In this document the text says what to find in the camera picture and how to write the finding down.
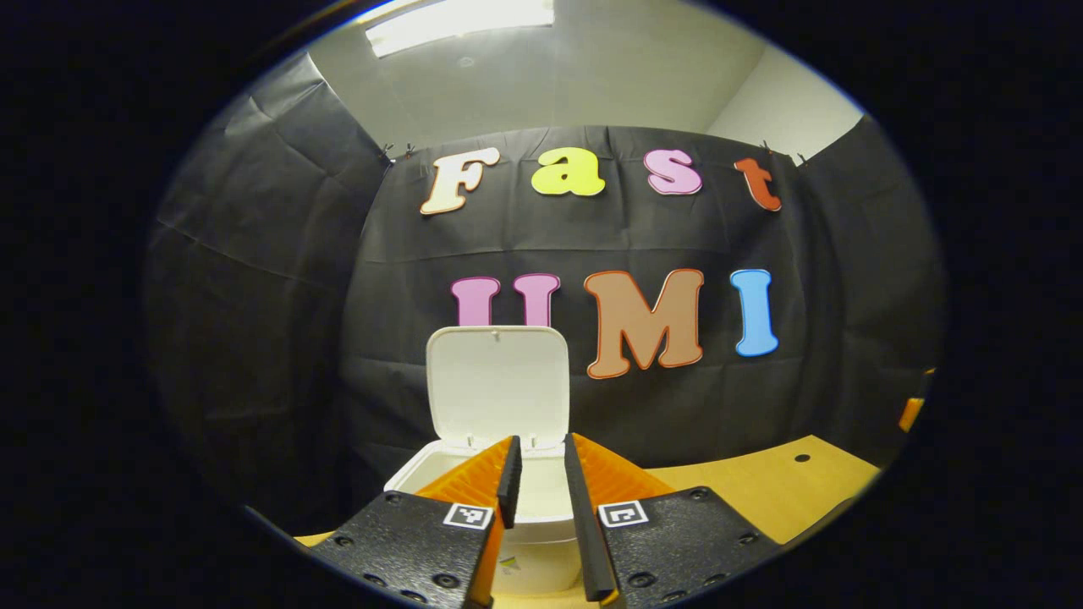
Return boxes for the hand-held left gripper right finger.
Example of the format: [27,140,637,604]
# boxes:
[563,432,781,609]

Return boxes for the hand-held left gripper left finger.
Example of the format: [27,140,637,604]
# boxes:
[309,435,524,609]

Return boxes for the white desktop garbage bin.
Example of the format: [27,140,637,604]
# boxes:
[385,326,585,595]

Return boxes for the wooden desktop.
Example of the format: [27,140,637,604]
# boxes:
[292,434,882,609]

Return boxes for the black backdrop cloth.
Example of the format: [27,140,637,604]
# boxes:
[144,51,947,538]

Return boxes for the ceiling light panel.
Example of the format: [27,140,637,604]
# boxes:
[366,0,556,58]

